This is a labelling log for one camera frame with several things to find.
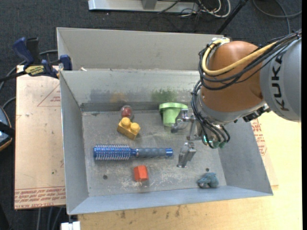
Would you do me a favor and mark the yellow toy building brick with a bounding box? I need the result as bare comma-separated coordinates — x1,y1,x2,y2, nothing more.
116,116,141,140

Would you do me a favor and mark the brown cardboard board, red print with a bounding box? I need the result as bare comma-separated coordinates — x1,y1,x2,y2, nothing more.
14,65,280,211

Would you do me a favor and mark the blue-grey toy animal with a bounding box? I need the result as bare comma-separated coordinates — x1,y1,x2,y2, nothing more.
196,172,220,190

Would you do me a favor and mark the orange-red block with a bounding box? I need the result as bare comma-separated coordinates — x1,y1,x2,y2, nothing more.
132,164,150,183

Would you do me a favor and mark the grey metal bin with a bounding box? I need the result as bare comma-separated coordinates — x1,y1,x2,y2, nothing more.
56,27,274,216

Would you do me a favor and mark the blue hairbrush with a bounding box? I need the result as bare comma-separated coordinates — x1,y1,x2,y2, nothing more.
93,144,174,161

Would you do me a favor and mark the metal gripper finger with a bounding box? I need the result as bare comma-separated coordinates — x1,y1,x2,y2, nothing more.
177,142,197,169
170,109,195,133

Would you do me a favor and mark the light green plastic cup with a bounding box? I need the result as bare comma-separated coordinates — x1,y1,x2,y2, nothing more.
158,102,189,127

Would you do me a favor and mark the red ball in clear shell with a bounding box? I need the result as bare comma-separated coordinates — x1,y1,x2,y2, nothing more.
120,105,134,120

